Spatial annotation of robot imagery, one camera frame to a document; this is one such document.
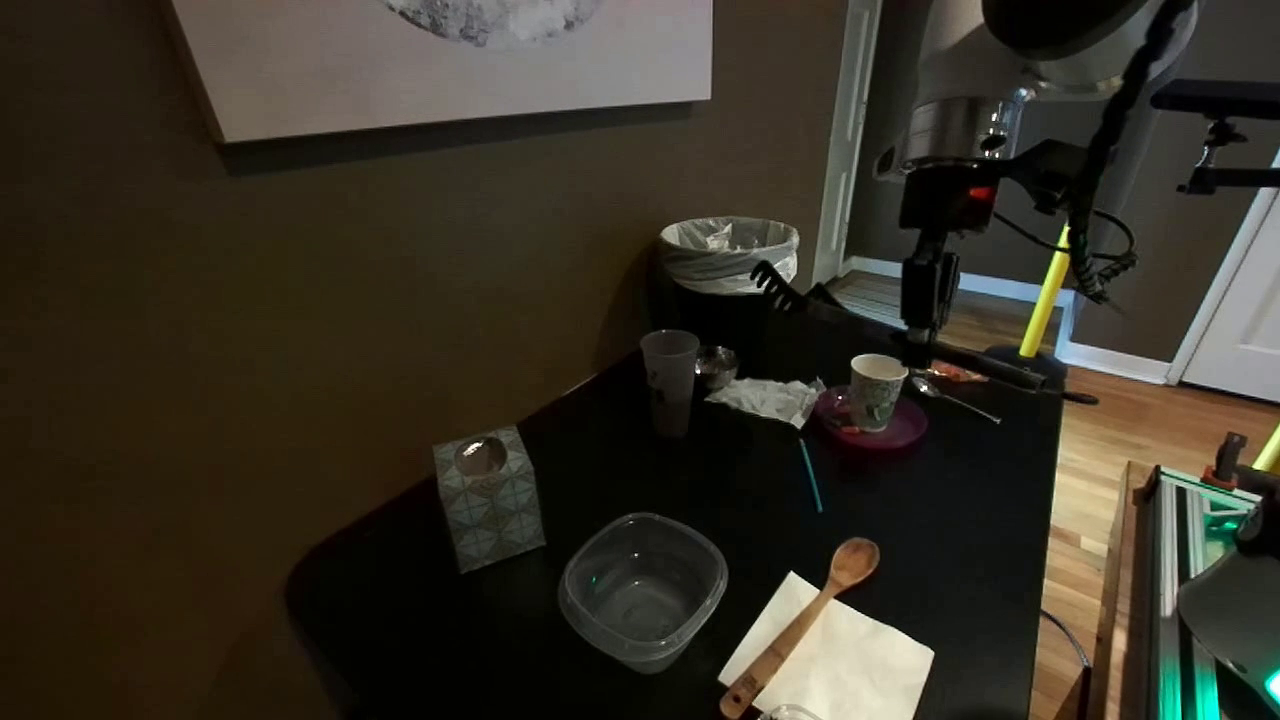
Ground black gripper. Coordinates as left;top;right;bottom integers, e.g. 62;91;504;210
895;164;970;373

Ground black metal tongs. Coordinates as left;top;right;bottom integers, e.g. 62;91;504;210
746;256;936;362

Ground small metal bowl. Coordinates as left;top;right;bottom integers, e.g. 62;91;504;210
693;338;746;390

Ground transparent plastic bowl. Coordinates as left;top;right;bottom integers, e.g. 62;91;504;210
553;508;732;676

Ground small snack packet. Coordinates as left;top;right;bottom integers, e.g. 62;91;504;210
929;356;997;387

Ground white paper cup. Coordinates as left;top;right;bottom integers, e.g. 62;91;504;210
848;347;914;434

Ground maroon plate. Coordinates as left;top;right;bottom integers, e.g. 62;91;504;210
812;387;932;463

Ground yellow pole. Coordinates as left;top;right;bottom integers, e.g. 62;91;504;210
1015;221;1081;362

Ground crumpled white tissue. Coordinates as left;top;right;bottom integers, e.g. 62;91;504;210
702;373;828;432

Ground wooden spoon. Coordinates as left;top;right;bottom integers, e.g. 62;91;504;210
716;530;886;720

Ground trash bin with white bag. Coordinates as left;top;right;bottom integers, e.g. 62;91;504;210
653;210;810;335

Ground translucent plastic cup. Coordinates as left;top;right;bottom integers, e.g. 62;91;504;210
635;325;705;445

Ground white door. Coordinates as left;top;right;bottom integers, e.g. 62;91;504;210
1172;142;1280;408

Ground white paper napkin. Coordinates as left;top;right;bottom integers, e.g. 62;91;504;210
716;567;939;720

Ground patterned tissue box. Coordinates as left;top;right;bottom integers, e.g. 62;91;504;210
429;419;553;577

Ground white door frame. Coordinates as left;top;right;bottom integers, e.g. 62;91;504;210
810;0;890;294

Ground black clamp yellow handle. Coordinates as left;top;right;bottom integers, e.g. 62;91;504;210
1196;419;1280;497

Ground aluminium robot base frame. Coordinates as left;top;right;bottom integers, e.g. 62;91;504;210
1117;455;1280;720

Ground black camera stand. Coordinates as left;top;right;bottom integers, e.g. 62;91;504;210
1151;72;1280;196

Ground white wall painting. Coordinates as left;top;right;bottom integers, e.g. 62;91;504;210
163;0;716;146

